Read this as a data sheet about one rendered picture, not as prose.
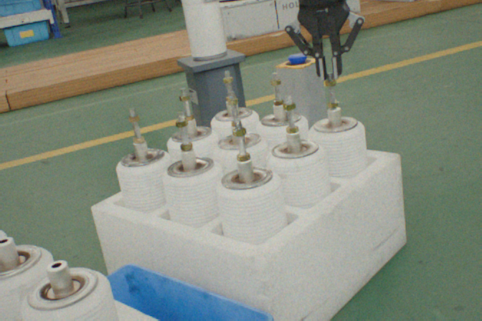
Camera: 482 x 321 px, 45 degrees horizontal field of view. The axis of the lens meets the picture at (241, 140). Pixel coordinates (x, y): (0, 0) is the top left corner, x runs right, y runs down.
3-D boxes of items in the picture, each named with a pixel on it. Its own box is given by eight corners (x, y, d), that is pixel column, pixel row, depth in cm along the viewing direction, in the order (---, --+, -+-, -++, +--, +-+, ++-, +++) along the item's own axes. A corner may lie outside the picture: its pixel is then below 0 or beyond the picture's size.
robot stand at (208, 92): (196, 163, 166) (176, 59, 157) (243, 149, 171) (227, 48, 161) (211, 178, 153) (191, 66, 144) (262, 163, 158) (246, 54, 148)
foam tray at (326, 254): (112, 294, 108) (90, 206, 102) (248, 205, 134) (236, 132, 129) (280, 371, 82) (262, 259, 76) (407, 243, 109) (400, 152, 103)
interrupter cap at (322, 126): (367, 124, 99) (366, 120, 99) (335, 137, 96) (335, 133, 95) (336, 117, 105) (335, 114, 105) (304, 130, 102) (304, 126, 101)
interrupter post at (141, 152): (145, 156, 102) (140, 138, 101) (153, 158, 100) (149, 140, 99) (133, 161, 100) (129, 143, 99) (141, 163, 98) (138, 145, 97)
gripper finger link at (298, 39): (291, 21, 98) (316, 46, 98) (284, 29, 98) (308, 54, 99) (287, 24, 95) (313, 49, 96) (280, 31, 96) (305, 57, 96)
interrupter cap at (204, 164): (221, 170, 90) (220, 166, 90) (173, 183, 88) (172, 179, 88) (206, 156, 97) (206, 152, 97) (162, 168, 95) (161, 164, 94)
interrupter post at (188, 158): (200, 170, 92) (196, 150, 90) (185, 173, 91) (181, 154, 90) (196, 165, 94) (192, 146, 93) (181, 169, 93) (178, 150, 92)
